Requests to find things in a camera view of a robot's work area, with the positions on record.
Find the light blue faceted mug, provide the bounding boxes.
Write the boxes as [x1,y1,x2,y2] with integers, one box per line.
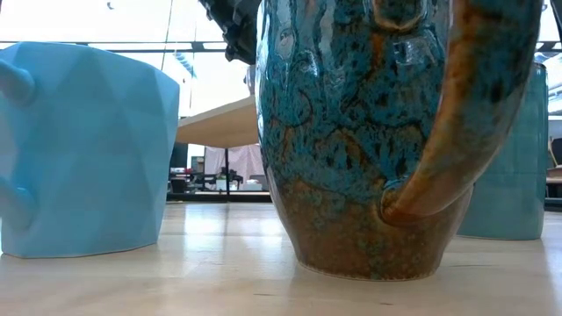
[0,41,181,259]

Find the blue brown glazed mug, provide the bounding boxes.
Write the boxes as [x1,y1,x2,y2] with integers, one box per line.
[254,0,545,282]

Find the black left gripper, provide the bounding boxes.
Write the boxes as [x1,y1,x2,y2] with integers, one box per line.
[199,0,263,65]

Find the teal mug white inside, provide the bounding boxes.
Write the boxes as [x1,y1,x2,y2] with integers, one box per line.
[456,61,550,241]

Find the pale pink cloth cover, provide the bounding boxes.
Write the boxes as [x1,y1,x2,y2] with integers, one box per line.
[204,143,267,185]

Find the brown wooden stand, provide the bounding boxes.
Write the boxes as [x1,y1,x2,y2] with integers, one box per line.
[545,135,562,198]

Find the wooden shelf riser black legs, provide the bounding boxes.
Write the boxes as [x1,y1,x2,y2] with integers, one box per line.
[175,94,261,197]

